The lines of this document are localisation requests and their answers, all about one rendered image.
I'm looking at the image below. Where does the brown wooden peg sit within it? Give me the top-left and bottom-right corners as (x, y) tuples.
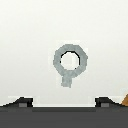
(119, 87), (128, 108)

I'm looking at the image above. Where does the grey loop with handle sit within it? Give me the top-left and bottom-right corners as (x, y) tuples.
(52, 43), (90, 89)

